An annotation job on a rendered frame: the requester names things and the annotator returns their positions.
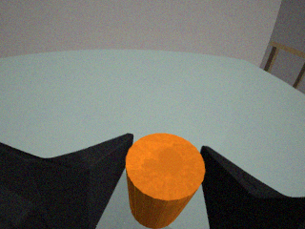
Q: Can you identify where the orange tapered knob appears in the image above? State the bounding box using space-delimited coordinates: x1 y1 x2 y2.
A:
125 134 206 229

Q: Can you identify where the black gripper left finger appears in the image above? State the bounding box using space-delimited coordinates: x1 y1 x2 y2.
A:
0 134 133 229

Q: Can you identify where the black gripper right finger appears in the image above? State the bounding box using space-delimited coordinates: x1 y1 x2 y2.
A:
201 146 305 229

